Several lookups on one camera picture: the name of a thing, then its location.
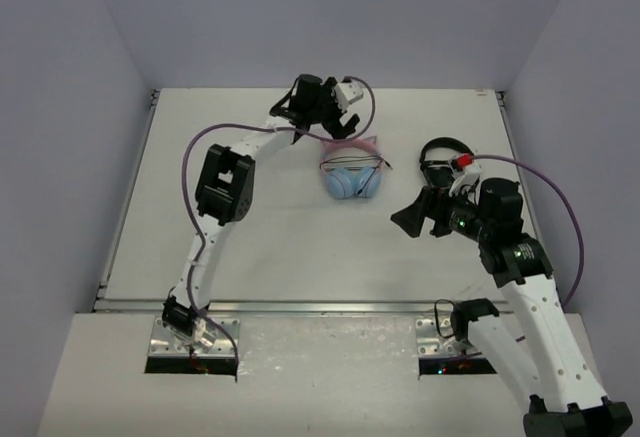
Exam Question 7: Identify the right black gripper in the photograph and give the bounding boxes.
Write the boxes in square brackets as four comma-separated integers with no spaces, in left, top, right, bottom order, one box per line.
[392,181,492,244]

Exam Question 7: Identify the pink blue cat-ear headphones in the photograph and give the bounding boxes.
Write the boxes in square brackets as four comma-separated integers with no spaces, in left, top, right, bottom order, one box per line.
[318,135,387,200]

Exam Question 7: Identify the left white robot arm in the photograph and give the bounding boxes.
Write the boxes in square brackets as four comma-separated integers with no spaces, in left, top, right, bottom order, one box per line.
[162,74,364,343]

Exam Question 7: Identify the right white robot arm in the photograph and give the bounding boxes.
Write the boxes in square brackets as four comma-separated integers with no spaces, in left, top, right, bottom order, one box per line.
[390,178,633,436]

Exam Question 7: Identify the black over-ear headphones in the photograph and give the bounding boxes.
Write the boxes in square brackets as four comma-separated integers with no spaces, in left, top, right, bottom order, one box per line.
[419,137,474,189]

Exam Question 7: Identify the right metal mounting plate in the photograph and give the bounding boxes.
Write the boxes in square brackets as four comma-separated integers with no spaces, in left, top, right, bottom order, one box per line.
[415,316,469,359]

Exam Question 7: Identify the metal mounting plate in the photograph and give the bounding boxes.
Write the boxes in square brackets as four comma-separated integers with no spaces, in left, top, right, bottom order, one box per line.
[415,316,469,359]
[147,316,241,359]

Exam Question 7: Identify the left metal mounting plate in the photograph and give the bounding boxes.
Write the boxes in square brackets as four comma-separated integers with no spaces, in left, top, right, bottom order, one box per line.
[147,316,241,359]

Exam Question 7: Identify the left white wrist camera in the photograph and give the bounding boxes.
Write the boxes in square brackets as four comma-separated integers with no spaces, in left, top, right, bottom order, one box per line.
[333,81,364,110]

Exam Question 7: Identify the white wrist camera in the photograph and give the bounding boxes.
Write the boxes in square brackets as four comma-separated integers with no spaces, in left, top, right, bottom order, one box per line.
[333,81,364,110]
[449,154,482,197]

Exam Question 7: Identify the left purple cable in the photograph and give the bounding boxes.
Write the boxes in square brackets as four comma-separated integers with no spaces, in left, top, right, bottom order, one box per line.
[180,75,377,313]

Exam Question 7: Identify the purple cable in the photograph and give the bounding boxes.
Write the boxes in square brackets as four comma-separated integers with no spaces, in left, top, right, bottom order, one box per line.
[472,153,585,306]
[180,75,377,313]

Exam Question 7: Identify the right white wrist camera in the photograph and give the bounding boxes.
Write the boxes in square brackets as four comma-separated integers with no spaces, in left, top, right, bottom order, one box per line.
[449,154,482,197]

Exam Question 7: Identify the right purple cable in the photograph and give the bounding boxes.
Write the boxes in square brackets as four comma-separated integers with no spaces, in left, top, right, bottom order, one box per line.
[472,153,585,306]

